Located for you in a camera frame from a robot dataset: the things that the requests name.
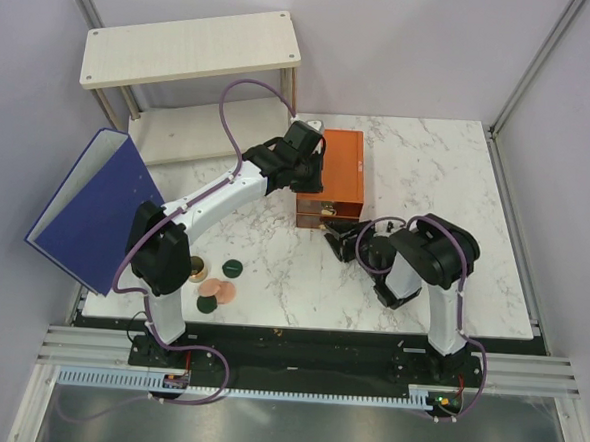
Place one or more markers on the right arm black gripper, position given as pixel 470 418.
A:
pixel 347 239

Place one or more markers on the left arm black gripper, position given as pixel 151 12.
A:
pixel 313 171

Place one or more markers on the clear acrylic bottom drawer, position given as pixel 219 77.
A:
pixel 317 221

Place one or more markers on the clear acrylic drawer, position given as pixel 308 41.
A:
pixel 317 221
pixel 341 209

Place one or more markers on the orange drawer organizer box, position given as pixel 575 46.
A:
pixel 343 168

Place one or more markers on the pink round puff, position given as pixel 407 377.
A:
pixel 209 288
pixel 226 293

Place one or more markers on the gold round jar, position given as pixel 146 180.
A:
pixel 199 270

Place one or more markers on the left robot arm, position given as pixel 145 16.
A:
pixel 158 257

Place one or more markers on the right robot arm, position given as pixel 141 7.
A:
pixel 403 257

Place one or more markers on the white wooden two-tier shelf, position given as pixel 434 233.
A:
pixel 231 47

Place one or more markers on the dark green round puff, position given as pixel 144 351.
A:
pixel 206 305

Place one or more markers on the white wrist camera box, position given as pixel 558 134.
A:
pixel 316 125

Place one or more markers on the light blue cable duct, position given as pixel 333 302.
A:
pixel 165 383

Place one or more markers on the blue ring binder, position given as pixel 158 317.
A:
pixel 85 227

